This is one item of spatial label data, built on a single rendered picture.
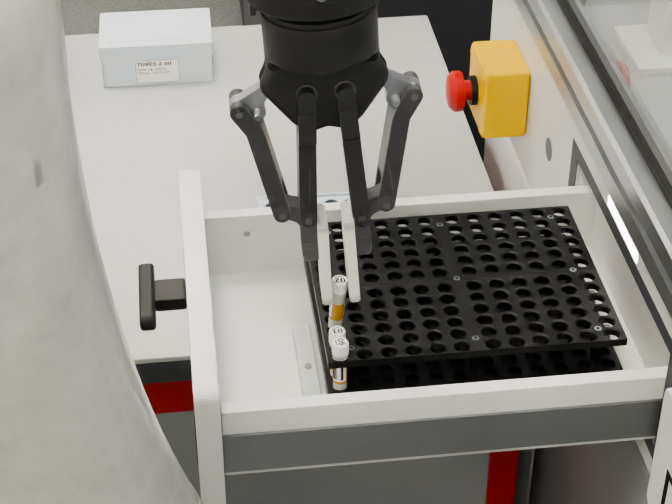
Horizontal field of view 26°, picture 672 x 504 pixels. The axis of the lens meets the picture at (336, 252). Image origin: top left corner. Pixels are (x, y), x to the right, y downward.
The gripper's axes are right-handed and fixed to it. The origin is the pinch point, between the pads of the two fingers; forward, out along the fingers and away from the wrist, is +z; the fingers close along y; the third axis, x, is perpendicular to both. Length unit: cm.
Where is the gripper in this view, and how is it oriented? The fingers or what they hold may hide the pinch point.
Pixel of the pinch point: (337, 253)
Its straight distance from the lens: 104.3
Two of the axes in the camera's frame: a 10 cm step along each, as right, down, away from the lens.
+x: 0.9, 5.9, -8.1
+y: -9.9, 1.0, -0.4
